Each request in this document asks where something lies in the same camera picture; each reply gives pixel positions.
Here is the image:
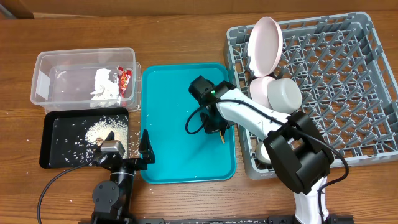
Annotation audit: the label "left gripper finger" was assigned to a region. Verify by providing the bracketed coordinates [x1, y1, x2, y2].
[95, 131, 114, 156]
[139, 129, 155, 164]

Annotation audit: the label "rice and food scraps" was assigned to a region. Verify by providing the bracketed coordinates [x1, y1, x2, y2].
[85, 115, 129, 159]

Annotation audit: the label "wooden chopstick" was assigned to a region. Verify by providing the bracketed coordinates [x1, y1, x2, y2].
[219, 131, 225, 144]

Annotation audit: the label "white napkin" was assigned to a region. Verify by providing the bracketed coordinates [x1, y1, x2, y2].
[90, 68, 121, 108]

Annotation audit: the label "white paper cup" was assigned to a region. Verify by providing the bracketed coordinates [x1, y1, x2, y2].
[255, 141, 271, 164]

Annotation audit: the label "small pink plate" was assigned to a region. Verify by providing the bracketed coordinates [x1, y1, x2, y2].
[249, 76, 275, 109]

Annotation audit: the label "red snack wrapper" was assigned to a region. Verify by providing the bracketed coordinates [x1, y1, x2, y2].
[118, 67, 132, 98]

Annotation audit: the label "grey bowl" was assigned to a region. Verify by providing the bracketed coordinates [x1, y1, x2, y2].
[267, 78, 302, 114]

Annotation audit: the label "large white plate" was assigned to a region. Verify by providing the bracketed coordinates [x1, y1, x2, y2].
[247, 17, 283, 78]

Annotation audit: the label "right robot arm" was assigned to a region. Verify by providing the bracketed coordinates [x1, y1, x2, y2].
[188, 76, 334, 223]

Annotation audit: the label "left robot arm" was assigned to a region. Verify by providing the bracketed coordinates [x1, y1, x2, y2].
[91, 130, 155, 223]

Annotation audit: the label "black plastic tray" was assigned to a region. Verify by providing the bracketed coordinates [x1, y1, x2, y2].
[39, 108, 129, 169]

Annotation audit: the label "teal plastic serving tray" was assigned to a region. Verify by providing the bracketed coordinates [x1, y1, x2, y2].
[141, 63, 236, 184]

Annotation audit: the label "clear plastic bin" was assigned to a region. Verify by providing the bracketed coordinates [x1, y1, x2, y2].
[30, 47, 141, 113]

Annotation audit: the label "grey plastic dish rack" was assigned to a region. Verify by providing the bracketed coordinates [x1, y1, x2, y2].
[223, 11, 398, 180]

